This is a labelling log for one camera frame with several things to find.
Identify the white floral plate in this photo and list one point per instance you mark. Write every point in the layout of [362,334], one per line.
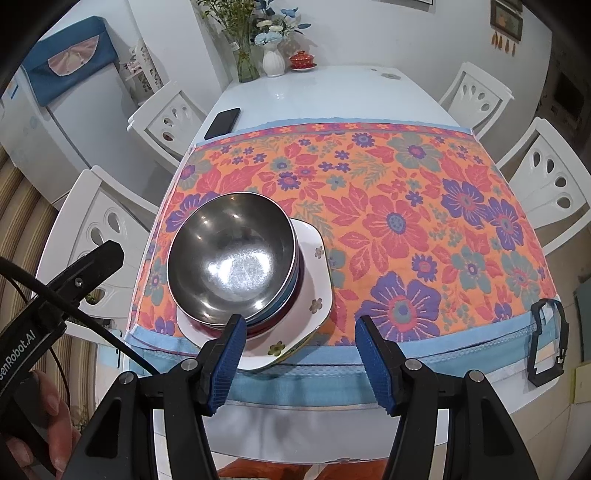
[318,277]

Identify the grey floral coaster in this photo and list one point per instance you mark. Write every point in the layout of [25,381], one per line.
[389,75]

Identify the red lidded teacup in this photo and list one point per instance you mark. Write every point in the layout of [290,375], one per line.
[302,59]

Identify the dark wooden cabinet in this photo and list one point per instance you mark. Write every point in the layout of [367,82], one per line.
[568,92]

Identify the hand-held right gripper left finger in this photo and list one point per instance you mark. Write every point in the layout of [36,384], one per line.
[228,355]

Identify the orange hanging ornaments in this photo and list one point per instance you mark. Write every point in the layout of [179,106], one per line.
[498,41]

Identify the white openwork rack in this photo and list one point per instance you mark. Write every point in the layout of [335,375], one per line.
[138,69]

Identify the white refrigerator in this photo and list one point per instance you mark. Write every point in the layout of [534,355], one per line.
[78,120]

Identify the orange cloth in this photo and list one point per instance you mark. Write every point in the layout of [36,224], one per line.
[258,473]

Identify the steel bowl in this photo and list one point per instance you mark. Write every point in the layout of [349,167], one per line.
[231,249]

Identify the black smartphone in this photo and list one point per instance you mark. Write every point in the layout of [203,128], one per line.
[222,123]

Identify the brown picture frame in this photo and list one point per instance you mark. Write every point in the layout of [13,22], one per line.
[505,21]

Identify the person's left hand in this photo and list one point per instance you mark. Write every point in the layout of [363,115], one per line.
[62,415]

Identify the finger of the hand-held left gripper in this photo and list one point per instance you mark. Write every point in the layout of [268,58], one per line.
[92,267]

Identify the blue white artificial flowers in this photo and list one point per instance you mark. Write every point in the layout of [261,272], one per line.
[270,34]

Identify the brown striped rug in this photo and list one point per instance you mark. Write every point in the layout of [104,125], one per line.
[18,230]

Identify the blue bowl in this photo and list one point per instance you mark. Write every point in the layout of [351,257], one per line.
[277,310]

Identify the green glass vase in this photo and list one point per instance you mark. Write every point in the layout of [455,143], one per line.
[248,64]

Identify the orange floral towel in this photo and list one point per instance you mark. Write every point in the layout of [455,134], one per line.
[392,194]

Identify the white chair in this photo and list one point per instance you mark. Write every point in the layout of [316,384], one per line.
[503,97]
[78,207]
[152,134]
[521,184]

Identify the white ribbed vase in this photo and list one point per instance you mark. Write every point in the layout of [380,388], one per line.
[273,62]

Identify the red saucer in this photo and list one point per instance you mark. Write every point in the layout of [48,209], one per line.
[304,69]

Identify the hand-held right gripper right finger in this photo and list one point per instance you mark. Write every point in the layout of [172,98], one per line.
[374,360]

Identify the blue refrigerator cover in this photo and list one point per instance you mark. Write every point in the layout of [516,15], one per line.
[101,46]

